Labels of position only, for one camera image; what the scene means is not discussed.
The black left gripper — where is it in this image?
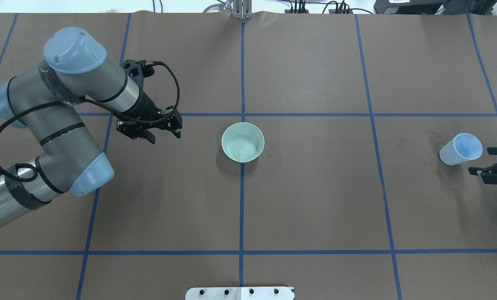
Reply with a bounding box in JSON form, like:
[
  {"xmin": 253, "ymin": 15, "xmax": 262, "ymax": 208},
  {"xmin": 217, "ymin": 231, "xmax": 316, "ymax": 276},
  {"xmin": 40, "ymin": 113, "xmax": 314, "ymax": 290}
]
[{"xmin": 116, "ymin": 92, "xmax": 183, "ymax": 144}]

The light blue plastic cup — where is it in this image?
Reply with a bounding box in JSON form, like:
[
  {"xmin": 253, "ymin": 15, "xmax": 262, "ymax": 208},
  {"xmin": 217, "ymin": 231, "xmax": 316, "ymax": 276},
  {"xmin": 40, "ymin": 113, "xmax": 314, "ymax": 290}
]
[{"xmin": 439, "ymin": 133, "xmax": 483, "ymax": 166}]

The light green bowl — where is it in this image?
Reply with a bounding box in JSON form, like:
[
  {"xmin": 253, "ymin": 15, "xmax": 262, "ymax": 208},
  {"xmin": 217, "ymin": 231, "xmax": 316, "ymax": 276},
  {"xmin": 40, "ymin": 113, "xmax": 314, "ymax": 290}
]
[{"xmin": 220, "ymin": 122, "xmax": 265, "ymax": 163}]

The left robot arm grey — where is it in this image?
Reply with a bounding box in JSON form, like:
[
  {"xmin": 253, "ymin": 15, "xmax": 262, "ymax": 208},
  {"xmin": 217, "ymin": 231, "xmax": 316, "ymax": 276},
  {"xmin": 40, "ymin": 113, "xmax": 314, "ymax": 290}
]
[{"xmin": 0, "ymin": 27, "xmax": 183, "ymax": 228}]

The black device top right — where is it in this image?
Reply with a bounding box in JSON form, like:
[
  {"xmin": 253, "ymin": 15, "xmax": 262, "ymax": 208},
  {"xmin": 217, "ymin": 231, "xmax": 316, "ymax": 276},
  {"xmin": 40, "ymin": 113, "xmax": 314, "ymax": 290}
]
[{"xmin": 373, "ymin": 0, "xmax": 497, "ymax": 15}]

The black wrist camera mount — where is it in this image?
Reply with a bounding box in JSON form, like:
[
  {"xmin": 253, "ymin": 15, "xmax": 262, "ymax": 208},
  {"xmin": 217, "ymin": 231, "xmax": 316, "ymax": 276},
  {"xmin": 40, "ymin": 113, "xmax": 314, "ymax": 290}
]
[{"xmin": 120, "ymin": 60, "xmax": 155, "ymax": 79}]

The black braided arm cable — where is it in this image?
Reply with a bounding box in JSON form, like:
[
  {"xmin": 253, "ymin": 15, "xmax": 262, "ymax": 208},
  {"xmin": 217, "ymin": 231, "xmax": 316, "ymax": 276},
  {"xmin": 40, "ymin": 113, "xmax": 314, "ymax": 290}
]
[{"xmin": 0, "ymin": 61, "xmax": 181, "ymax": 183}]

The grey metal camera post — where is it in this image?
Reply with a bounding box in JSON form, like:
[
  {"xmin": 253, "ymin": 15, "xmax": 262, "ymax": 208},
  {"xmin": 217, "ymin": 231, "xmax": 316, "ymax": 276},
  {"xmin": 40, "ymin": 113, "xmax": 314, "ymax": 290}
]
[{"xmin": 231, "ymin": 0, "xmax": 252, "ymax": 20}]

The white metal base plate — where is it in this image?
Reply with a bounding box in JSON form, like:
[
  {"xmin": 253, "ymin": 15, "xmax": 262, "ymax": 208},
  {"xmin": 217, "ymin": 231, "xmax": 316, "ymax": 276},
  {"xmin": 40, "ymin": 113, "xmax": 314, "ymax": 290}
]
[{"xmin": 185, "ymin": 286, "xmax": 296, "ymax": 300}]

